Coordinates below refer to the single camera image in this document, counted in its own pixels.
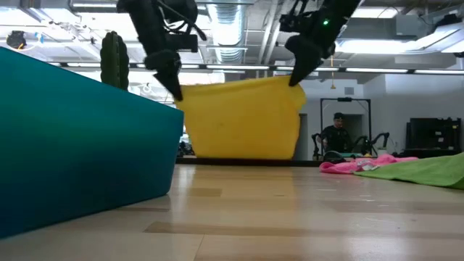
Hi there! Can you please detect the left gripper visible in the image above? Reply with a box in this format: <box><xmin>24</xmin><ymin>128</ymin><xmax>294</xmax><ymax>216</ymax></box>
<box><xmin>126</xmin><ymin>7</ymin><xmax>184</xmax><ymax>102</ymax></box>

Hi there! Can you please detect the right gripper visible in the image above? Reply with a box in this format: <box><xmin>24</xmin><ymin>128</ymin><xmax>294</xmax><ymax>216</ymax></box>
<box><xmin>285</xmin><ymin>0</ymin><xmax>363</xmax><ymax>87</ymax></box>

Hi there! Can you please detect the silver corrugated duct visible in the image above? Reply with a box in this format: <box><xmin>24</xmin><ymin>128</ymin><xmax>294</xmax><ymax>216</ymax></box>
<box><xmin>206</xmin><ymin>0</ymin><xmax>251</xmax><ymax>65</ymax></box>

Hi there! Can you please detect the black equipment cabinet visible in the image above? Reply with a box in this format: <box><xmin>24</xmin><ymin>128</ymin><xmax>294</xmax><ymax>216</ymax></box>
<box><xmin>409</xmin><ymin>117</ymin><xmax>462</xmax><ymax>152</ymax></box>

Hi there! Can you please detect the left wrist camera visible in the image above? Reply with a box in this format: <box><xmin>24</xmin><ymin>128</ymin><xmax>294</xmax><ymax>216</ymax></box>
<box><xmin>166</xmin><ymin>33</ymin><xmax>199</xmax><ymax>54</ymax></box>

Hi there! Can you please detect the pink microfiber towel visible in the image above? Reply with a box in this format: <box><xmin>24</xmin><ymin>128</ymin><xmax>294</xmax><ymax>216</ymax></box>
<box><xmin>318</xmin><ymin>153</ymin><xmax>420</xmax><ymax>175</ymax></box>

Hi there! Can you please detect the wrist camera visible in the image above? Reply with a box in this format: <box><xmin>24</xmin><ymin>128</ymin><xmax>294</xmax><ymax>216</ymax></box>
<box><xmin>166</xmin><ymin>33</ymin><xmax>199</xmax><ymax>54</ymax></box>
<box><xmin>278</xmin><ymin>0</ymin><xmax>316</xmax><ymax>34</ymax></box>

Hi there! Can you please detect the person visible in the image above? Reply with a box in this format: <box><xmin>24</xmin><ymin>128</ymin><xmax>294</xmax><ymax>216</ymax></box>
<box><xmin>320</xmin><ymin>112</ymin><xmax>355</xmax><ymax>155</ymax></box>

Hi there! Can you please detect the blue plastic tray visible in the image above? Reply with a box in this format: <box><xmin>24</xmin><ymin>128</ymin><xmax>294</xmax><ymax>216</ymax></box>
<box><xmin>0</xmin><ymin>46</ymin><xmax>185</xmax><ymax>239</ymax></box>

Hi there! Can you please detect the black aluminium table frame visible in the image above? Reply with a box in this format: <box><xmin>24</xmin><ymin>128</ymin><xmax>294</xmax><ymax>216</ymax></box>
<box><xmin>175</xmin><ymin>155</ymin><xmax>323</xmax><ymax>167</ymax></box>

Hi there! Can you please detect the yellow microfiber towel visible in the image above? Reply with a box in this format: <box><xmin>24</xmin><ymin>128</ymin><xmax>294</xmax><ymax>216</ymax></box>
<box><xmin>175</xmin><ymin>75</ymin><xmax>307</xmax><ymax>160</ymax></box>

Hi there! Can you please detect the black metal stand frame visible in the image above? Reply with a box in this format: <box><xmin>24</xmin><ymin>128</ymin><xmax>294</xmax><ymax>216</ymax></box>
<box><xmin>320</xmin><ymin>96</ymin><xmax>372</xmax><ymax>157</ymax></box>

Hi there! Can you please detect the green microfiber towel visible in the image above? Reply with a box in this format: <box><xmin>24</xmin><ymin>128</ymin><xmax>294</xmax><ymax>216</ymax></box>
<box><xmin>354</xmin><ymin>152</ymin><xmax>464</xmax><ymax>191</ymax></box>

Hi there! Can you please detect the yellow hanging pendant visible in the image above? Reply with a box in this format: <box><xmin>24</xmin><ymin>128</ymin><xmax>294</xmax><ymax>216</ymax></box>
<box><xmin>328</xmin><ymin>54</ymin><xmax>336</xmax><ymax>91</ymax></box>

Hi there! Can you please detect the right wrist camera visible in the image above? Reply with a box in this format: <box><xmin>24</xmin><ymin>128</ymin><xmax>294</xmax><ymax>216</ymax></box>
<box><xmin>278</xmin><ymin>0</ymin><xmax>316</xmax><ymax>34</ymax></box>

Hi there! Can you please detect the green cactus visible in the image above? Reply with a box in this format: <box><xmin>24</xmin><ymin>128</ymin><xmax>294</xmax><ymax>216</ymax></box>
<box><xmin>99</xmin><ymin>30</ymin><xmax>131</xmax><ymax>91</ymax></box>

